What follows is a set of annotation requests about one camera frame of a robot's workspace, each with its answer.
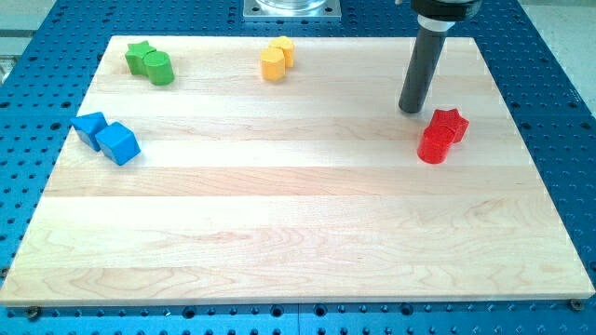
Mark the red star block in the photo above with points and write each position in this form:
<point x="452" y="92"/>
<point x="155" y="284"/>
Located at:
<point x="452" y="120"/>

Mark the green star block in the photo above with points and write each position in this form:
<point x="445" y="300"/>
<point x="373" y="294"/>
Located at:
<point x="135" y="56"/>

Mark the wooden board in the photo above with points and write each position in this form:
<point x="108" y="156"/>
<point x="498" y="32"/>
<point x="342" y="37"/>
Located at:
<point x="308" y="189"/>

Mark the yellow hexagon block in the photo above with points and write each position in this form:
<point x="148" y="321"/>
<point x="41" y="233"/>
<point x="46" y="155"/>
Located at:
<point x="272" y="61"/>

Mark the yellow heart block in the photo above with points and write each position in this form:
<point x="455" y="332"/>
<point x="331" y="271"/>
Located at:
<point x="286" y="45"/>

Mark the red cylinder block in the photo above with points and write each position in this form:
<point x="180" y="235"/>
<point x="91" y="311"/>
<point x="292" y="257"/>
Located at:
<point x="435" y="144"/>

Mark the green cylinder block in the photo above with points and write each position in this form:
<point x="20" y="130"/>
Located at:
<point x="158" y="67"/>

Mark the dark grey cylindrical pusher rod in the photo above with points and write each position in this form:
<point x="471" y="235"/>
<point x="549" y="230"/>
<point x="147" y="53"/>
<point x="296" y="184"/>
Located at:
<point x="427" y="48"/>

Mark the blue cube block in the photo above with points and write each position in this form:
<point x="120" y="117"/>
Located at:
<point x="118" y="143"/>

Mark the blue triangle block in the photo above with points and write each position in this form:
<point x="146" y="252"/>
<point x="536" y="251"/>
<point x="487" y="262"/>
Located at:
<point x="87" y="127"/>

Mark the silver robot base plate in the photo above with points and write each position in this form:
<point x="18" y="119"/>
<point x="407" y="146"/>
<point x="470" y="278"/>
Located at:
<point x="291" y="9"/>

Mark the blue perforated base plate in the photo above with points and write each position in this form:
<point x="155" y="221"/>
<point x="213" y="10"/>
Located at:
<point x="52" y="76"/>

